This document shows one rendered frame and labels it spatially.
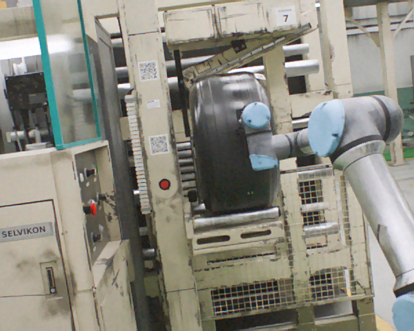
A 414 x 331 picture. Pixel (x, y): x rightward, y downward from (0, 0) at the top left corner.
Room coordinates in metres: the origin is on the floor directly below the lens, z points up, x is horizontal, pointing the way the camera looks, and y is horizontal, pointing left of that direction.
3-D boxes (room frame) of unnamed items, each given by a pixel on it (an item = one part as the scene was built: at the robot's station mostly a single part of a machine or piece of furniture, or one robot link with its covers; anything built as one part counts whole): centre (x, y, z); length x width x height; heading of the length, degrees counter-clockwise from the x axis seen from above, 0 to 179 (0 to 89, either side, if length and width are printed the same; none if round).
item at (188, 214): (2.02, 0.11, 0.90); 0.40 x 0.03 x 0.10; 2
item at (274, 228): (1.88, -0.07, 0.84); 0.36 x 0.09 x 0.06; 92
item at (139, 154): (1.96, 0.27, 1.19); 0.05 x 0.04 x 0.48; 2
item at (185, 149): (2.40, 0.16, 1.05); 0.20 x 0.15 x 0.30; 92
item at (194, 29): (2.32, -0.19, 1.71); 0.61 x 0.25 x 0.15; 92
